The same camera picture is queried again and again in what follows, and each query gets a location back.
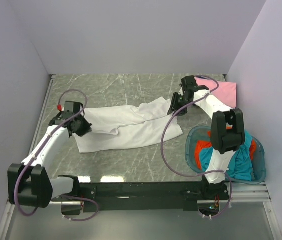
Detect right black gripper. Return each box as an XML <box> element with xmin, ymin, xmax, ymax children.
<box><xmin>167</xmin><ymin>92</ymin><xmax>192</xmax><ymax>118</ymax></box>

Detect white t-shirt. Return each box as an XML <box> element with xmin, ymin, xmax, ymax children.
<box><xmin>74</xmin><ymin>97</ymin><xmax>172</xmax><ymax>154</ymax></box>

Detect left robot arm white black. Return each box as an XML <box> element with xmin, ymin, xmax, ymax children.
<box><xmin>7</xmin><ymin>101</ymin><xmax>92</xmax><ymax>208</ymax></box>

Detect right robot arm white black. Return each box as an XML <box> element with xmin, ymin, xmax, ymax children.
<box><xmin>167</xmin><ymin>75</ymin><xmax>246</xmax><ymax>200</ymax></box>

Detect orange t-shirt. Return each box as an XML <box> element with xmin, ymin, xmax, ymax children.
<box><xmin>194</xmin><ymin>124</ymin><xmax>257</xmax><ymax>170</ymax></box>

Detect pink folded t-shirt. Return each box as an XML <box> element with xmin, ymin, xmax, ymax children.
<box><xmin>195</xmin><ymin>77</ymin><xmax>237</xmax><ymax>109</ymax></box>

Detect teal t-shirt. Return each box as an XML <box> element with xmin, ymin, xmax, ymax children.
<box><xmin>197</xmin><ymin>129</ymin><xmax>255</xmax><ymax>182</ymax></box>

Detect black base crossbar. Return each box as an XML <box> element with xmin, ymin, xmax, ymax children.
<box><xmin>60</xmin><ymin>181</ymin><xmax>232</xmax><ymax>216</ymax></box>

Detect translucent blue laundry basket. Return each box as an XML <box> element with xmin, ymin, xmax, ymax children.
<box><xmin>185</xmin><ymin>126</ymin><xmax>267</xmax><ymax>185</ymax></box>

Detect aluminium rail frame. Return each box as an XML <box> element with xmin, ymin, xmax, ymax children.
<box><xmin>0</xmin><ymin>74</ymin><xmax>57</xmax><ymax>240</ymax></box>

